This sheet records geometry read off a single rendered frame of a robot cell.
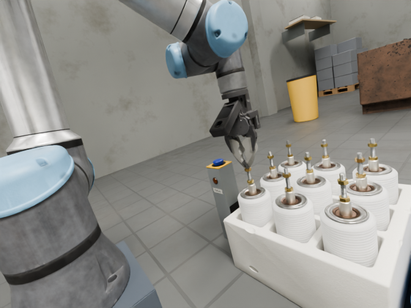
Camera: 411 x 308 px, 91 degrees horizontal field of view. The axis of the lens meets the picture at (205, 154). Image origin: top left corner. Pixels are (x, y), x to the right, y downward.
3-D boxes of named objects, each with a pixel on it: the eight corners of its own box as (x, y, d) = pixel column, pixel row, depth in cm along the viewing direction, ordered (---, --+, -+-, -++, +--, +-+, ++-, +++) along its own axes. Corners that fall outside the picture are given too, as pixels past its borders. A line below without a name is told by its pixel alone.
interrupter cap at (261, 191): (258, 185, 64) (258, 183, 64) (271, 194, 57) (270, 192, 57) (236, 193, 63) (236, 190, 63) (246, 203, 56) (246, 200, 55)
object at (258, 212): (269, 230, 69) (259, 183, 65) (285, 247, 60) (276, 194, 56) (243, 240, 68) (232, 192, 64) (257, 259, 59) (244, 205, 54)
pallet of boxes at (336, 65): (337, 90, 588) (333, 47, 562) (369, 84, 526) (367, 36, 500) (318, 96, 526) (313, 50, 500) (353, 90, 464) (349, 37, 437)
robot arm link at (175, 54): (173, 30, 39) (221, 25, 43) (160, 50, 49) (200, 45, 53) (184, 72, 40) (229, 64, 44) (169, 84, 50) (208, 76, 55)
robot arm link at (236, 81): (236, 71, 48) (210, 80, 53) (241, 90, 49) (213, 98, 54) (249, 71, 54) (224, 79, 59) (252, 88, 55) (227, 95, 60)
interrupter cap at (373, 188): (340, 183, 53) (340, 181, 53) (376, 181, 50) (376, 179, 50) (346, 197, 47) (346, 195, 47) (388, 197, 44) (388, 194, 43)
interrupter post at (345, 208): (345, 219, 40) (344, 204, 40) (336, 213, 43) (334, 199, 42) (356, 215, 40) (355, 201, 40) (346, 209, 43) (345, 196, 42)
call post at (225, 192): (236, 244, 77) (218, 169, 69) (224, 238, 82) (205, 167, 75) (248, 234, 81) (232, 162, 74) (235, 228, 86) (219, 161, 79)
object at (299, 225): (276, 252, 59) (265, 198, 55) (307, 243, 60) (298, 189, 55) (292, 278, 50) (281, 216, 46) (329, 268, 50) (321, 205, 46)
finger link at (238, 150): (252, 161, 62) (247, 132, 59) (244, 168, 57) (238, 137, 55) (243, 161, 64) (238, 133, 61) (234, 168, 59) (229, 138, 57)
